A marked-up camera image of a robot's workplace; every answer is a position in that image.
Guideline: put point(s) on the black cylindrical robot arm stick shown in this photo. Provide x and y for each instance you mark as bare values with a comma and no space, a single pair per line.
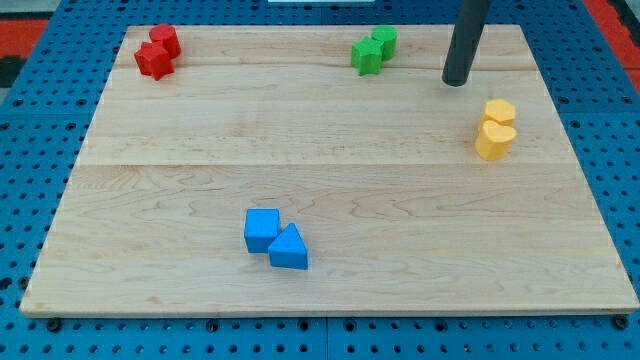
465,39

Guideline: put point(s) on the yellow hexagon block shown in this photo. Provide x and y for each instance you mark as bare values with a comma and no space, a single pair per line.
499,111

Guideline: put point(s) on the light wooden board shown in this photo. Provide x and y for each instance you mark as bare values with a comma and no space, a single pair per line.
400,215

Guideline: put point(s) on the blue cube block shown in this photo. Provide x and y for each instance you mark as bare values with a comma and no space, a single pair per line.
262,226

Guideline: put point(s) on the blue triangle block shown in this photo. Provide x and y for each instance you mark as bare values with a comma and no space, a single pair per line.
288,250

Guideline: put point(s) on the green star block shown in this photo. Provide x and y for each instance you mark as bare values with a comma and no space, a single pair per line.
366,56

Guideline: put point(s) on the green cylinder block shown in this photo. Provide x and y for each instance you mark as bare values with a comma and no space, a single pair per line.
387,35

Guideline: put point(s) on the yellow heart block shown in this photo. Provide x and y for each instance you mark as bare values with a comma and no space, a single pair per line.
494,140

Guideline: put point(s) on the red star block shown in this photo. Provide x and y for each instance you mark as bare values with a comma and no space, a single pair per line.
153,60

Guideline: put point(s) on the red cylinder block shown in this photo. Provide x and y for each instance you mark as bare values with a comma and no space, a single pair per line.
165,35

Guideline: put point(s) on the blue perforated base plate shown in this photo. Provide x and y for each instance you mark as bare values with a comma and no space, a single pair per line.
48,109

